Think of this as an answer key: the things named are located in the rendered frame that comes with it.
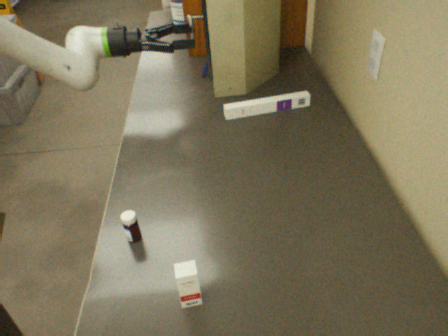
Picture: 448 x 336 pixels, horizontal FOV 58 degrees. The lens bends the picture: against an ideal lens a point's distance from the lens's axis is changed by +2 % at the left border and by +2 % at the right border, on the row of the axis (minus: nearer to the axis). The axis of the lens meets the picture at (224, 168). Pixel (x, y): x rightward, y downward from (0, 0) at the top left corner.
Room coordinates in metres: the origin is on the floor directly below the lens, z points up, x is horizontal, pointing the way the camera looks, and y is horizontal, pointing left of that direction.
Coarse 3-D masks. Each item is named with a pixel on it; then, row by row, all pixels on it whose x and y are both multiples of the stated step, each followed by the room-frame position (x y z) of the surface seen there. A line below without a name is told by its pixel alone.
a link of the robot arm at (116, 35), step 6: (108, 30) 1.28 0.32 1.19; (114, 30) 1.28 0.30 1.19; (120, 30) 1.27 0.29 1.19; (126, 30) 1.30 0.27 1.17; (108, 36) 1.26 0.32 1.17; (114, 36) 1.26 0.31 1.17; (120, 36) 1.26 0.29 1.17; (126, 36) 1.27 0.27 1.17; (108, 42) 1.25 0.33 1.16; (114, 42) 1.25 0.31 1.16; (120, 42) 1.25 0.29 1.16; (126, 42) 1.26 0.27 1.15; (114, 48) 1.25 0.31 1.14; (120, 48) 1.25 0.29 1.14; (126, 48) 1.25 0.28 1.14; (114, 54) 1.26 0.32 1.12; (120, 54) 1.26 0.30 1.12; (126, 54) 1.26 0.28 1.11
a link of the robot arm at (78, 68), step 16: (0, 16) 1.13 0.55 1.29; (0, 32) 1.08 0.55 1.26; (16, 32) 1.11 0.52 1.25; (0, 48) 1.07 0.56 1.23; (16, 48) 1.08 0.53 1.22; (32, 48) 1.10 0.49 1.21; (48, 48) 1.12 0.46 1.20; (64, 48) 1.17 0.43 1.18; (80, 48) 1.20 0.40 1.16; (32, 64) 1.10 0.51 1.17; (48, 64) 1.10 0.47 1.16; (64, 64) 1.12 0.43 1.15; (80, 64) 1.14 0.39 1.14; (96, 64) 1.18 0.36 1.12; (64, 80) 1.11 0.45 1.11; (80, 80) 1.12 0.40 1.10; (96, 80) 1.15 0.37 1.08
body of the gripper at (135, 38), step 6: (132, 30) 1.28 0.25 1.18; (138, 30) 1.29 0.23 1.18; (132, 36) 1.27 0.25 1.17; (138, 36) 1.27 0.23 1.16; (144, 36) 1.29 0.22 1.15; (156, 36) 1.29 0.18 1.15; (132, 42) 1.26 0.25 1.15; (138, 42) 1.26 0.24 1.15; (144, 42) 1.25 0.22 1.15; (132, 48) 1.26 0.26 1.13; (138, 48) 1.26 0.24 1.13
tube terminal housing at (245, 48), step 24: (216, 0) 1.25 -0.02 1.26; (240, 0) 1.25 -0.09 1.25; (264, 0) 1.32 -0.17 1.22; (216, 24) 1.25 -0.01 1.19; (240, 24) 1.25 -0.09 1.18; (264, 24) 1.32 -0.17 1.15; (216, 48) 1.25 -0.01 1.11; (240, 48) 1.25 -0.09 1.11; (264, 48) 1.32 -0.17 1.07; (216, 72) 1.25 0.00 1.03; (240, 72) 1.25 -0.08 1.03; (264, 72) 1.32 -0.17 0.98; (216, 96) 1.25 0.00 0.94
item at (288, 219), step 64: (192, 64) 1.54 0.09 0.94; (128, 128) 1.09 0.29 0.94; (192, 128) 1.06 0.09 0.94; (256, 128) 1.03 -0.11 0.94; (320, 128) 1.00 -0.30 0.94; (128, 192) 0.78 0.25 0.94; (192, 192) 0.76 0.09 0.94; (256, 192) 0.74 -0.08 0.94; (320, 192) 0.72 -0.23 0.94; (384, 192) 0.70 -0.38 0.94; (128, 256) 0.57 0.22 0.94; (192, 256) 0.56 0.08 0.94; (256, 256) 0.54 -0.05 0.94; (320, 256) 0.53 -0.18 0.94; (384, 256) 0.52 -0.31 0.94; (128, 320) 0.42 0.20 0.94; (192, 320) 0.41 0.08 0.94; (256, 320) 0.40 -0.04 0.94; (320, 320) 0.39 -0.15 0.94; (384, 320) 0.38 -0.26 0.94
